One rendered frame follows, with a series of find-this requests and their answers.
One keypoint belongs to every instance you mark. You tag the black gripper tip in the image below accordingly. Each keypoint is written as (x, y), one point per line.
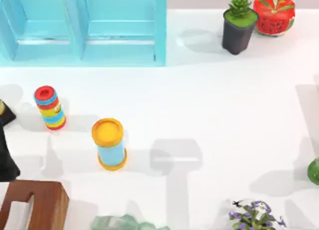
(6, 150)

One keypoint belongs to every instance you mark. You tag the purple flower plant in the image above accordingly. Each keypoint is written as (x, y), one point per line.
(254, 216)

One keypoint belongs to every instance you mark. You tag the pale green glass object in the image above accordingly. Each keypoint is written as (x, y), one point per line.
(119, 223)

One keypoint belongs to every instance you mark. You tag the brown wooden stand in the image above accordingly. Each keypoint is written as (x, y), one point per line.
(47, 200)

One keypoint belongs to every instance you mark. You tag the stack of coloured rings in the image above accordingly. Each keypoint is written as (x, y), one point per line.
(51, 110)

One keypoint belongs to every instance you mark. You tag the light blue rack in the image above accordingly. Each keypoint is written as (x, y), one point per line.
(119, 28)

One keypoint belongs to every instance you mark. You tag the red watermelon plant pot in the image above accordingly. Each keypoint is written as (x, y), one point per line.
(274, 20)

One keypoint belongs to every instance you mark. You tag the blue and yellow can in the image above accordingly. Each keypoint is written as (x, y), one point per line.
(111, 147)

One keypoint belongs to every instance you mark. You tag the green round object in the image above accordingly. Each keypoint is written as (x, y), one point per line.
(314, 171)

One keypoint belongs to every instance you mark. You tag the dark grey succulent pot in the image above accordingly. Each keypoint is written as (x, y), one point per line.
(236, 38)

